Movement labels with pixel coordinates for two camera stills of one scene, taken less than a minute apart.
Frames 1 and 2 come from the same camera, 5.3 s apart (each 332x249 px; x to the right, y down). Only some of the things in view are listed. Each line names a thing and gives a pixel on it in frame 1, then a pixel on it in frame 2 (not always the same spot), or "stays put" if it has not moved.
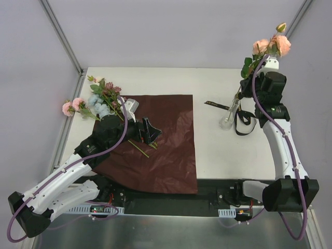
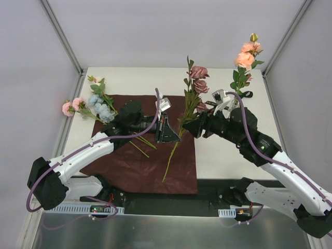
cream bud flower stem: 98,87 stays put
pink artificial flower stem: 78,105 stays put
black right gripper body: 249,86 -> 205,125
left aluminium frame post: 61,36 stays put
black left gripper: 142,130 -> 159,128
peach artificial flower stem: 278,45 -> 246,61
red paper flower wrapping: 167,165 stays put
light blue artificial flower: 102,110 stays put
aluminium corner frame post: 298,16 stays put
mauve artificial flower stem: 108,89 -> 195,85
